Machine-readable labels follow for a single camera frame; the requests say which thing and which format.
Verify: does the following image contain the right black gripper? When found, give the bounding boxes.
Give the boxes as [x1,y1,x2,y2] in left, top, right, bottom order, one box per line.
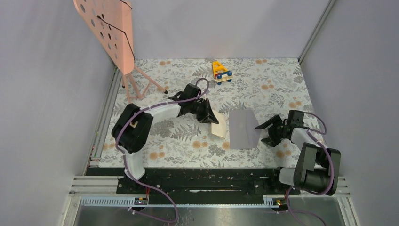
[255,115,287,147]

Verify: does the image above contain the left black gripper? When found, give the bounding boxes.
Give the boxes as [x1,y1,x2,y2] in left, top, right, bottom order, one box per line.
[189,98,219,125]

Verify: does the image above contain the beige lined letter paper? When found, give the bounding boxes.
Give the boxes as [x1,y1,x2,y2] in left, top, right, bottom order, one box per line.
[211,112,227,139]

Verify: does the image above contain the grey lavender envelope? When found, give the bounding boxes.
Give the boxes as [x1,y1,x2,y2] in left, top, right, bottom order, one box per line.
[229,109,261,149]

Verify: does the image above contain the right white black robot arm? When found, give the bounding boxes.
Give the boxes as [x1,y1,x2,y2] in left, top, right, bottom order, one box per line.
[256,110,341,196]

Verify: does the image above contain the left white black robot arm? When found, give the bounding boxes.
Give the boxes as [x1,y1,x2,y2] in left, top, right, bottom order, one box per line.
[112,84,219,194]

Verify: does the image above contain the floral patterned table mat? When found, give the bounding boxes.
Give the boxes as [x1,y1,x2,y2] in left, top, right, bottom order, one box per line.
[98,58,333,170]

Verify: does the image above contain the yellow blue toy car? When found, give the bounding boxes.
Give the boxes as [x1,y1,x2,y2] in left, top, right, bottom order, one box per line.
[212,61,233,85]

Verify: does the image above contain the pink perforated music stand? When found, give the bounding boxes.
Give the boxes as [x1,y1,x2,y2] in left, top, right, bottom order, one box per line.
[73,0,168,103]

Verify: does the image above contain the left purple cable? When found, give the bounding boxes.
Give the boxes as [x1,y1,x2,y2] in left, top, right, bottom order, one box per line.
[114,78,210,224]

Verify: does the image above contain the white slotted cable duct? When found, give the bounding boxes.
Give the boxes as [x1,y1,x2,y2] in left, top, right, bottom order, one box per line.
[80,195,283,208]

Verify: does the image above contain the black cord on stand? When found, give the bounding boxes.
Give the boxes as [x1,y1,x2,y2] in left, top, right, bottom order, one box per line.
[96,0,136,61]

